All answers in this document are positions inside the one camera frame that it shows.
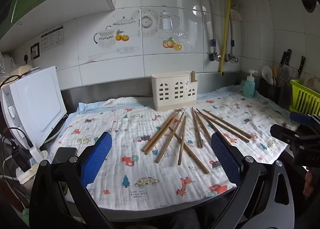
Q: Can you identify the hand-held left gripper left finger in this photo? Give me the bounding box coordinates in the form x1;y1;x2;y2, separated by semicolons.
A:
29;132;118;229

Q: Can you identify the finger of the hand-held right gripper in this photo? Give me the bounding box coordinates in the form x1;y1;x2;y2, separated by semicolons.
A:
270;124;304;146
289;112;320;126

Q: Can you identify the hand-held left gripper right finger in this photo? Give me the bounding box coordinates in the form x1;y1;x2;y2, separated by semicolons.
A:
207;132;295;229

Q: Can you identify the group of wooden chopsticks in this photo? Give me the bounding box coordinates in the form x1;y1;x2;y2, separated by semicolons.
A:
142;107;252;174

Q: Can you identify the cream plastic chopstick holder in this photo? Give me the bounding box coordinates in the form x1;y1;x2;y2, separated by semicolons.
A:
151;70;198;111

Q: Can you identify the person's right hand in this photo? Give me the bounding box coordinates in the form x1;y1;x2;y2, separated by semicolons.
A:
303;170;316;198

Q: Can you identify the green plastic dish rack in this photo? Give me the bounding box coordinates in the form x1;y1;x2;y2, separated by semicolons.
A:
289;79;320;116

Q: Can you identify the black rectangular device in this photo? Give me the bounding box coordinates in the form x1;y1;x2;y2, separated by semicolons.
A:
54;147;78;165

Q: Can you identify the black utensil container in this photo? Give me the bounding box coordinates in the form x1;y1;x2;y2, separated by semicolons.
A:
258;77;283;105

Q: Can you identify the patterned plate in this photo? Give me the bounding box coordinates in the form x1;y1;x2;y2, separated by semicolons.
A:
306;75;320;87

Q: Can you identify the white printed muslin cloth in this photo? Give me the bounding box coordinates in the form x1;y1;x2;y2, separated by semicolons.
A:
51;85;299;211

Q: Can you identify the white plastic spoon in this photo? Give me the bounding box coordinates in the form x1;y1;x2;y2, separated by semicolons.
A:
261;66;274;85

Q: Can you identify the teal soap pump bottle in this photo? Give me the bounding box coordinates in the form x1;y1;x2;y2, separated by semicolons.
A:
243;69;258;98

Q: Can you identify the white power strip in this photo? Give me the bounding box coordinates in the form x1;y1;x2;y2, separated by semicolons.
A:
15;148;48;185

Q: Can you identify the black power adapter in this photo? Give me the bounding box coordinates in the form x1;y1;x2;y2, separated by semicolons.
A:
11;144;32;172

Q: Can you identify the white microwave oven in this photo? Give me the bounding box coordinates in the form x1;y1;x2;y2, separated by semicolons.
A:
0;66;67;150

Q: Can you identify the beige round object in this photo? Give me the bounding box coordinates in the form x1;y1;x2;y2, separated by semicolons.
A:
9;64;34;77

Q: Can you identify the black power cable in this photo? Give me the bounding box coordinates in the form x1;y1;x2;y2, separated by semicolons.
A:
0;125;34;150

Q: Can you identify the metal flexible hose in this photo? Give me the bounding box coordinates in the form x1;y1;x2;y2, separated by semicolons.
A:
228;0;237;55
198;0;217;54

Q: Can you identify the yellow gas hose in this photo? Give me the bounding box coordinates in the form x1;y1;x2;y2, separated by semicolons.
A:
218;0;231;74

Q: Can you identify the white instruction wall sticker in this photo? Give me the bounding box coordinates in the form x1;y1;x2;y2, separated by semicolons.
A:
40;26;64;52

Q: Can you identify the tableware wall decal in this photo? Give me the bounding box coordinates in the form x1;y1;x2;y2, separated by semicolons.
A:
94;10;189;55

